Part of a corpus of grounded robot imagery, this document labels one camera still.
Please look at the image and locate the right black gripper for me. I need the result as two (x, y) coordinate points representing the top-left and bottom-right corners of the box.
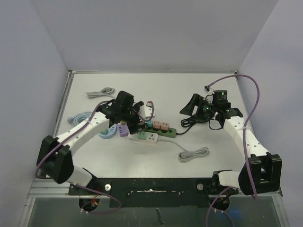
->
(180, 94), (218, 122)

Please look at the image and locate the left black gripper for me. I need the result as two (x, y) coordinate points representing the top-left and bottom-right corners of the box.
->
(122, 103), (148, 133)

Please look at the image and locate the teal charger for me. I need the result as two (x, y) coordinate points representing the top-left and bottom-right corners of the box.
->
(146, 121), (153, 128)

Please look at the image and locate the pink charger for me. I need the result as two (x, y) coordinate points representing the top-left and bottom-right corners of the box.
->
(160, 122), (169, 131)
(152, 121), (161, 129)

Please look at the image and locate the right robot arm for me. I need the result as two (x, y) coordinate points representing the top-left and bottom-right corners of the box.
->
(179, 89), (282, 195)

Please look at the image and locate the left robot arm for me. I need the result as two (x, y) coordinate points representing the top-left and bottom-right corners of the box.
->
(36, 91), (144, 194)

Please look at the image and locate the purple power strip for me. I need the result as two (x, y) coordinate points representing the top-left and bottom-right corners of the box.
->
(117, 124), (129, 137)

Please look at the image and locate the white power strip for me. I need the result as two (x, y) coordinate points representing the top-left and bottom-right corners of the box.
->
(128, 131), (159, 145)

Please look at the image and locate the round blue power strip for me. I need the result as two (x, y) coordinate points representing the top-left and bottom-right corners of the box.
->
(98, 124), (117, 139)

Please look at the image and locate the green power strip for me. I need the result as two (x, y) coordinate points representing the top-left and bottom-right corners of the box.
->
(144, 123), (177, 138)

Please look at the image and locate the black power cord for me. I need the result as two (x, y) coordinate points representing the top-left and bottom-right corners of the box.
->
(176, 114), (209, 136)

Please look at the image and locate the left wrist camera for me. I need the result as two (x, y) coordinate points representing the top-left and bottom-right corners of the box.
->
(139, 102), (156, 121)

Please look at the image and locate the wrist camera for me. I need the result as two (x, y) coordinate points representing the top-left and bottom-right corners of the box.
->
(204, 85), (214, 99)
(139, 102), (156, 121)

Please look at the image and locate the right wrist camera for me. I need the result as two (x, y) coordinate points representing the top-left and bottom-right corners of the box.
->
(204, 85), (214, 99)

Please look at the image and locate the grey cord of purple strip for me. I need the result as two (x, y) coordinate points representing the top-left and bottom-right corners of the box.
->
(85, 87), (116, 99)

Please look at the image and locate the grey cord of white strip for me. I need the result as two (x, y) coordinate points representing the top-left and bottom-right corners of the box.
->
(158, 138), (210, 164)

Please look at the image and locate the light blue coiled cord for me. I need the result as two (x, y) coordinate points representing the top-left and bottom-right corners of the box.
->
(67, 112), (95, 130)

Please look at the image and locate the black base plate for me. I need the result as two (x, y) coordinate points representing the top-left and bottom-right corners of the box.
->
(68, 177), (225, 208)

